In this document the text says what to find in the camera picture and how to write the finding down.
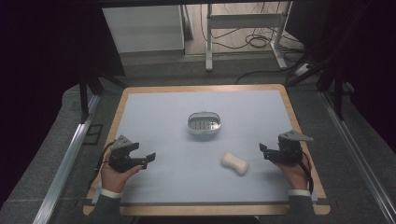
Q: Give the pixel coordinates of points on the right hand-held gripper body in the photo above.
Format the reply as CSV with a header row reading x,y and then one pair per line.
x,y
289,152

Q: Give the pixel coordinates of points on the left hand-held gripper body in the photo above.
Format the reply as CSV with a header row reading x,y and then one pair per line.
x,y
120,160

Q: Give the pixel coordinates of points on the person's left hand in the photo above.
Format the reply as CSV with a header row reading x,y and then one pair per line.
x,y
113,180

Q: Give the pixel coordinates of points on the person's right hand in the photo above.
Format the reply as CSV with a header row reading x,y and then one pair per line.
x,y
295,175

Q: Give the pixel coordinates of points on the cream soap bar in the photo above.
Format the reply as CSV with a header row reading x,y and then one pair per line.
x,y
235,163

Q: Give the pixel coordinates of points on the black floor plate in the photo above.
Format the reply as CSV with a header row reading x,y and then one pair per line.
x,y
93,134

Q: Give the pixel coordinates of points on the light blue table mat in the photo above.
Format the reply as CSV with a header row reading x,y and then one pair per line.
x,y
193,174

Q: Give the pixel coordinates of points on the white soap dish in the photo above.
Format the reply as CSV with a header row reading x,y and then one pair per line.
x,y
204,123

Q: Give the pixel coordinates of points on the black metal stand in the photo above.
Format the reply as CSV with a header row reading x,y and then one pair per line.
x,y
337,96
84,99

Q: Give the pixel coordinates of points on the white power strip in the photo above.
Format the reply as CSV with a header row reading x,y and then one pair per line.
x,y
302,70

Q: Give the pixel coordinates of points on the white cabinet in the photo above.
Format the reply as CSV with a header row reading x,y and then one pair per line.
x,y
143,29

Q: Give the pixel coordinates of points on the dark curtain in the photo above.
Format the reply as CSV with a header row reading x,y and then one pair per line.
x,y
367,56
46,46

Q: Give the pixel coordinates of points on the aluminium rail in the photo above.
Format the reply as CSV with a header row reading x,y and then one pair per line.
x,y
67,161
358,155

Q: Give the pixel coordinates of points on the white metal desk frame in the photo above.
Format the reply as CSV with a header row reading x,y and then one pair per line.
x,y
246,21

